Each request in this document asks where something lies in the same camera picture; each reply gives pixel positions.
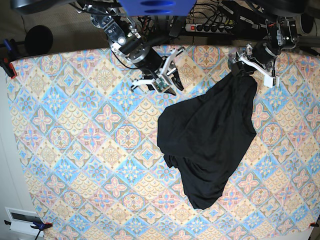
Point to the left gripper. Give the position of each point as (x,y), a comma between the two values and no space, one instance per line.
(261,57)

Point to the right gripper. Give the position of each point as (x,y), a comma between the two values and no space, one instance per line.
(154,66)

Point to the black t-shirt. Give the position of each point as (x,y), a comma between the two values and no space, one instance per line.
(207,136)

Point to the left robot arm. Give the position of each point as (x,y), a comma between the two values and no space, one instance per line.
(281,28)

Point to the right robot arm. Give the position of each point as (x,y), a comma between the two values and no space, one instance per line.
(121,30)

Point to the white power strip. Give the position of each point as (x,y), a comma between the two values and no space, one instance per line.
(208,28)

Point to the patterned tablecloth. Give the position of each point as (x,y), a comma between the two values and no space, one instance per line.
(88,150)

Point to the black round stool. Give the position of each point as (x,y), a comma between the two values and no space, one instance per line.
(38,40)

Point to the upper left table clamp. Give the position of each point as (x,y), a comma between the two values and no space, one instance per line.
(6,62)

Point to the table clamp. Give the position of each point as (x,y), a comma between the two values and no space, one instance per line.
(37,226)
(6,62)
(314,225)

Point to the lower right table clamp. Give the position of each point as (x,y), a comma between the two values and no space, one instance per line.
(314,225)

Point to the lower left table clamp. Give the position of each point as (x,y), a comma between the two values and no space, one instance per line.
(37,226)

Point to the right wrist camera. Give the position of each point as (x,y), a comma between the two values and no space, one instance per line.
(160,85)

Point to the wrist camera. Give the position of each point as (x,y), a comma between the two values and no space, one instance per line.
(271,81)
(160,85)

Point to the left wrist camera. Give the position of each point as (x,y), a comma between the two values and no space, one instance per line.
(271,81)

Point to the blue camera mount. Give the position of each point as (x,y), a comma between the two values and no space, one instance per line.
(157,7)

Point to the white wall outlet box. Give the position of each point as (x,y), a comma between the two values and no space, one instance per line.
(22,220)

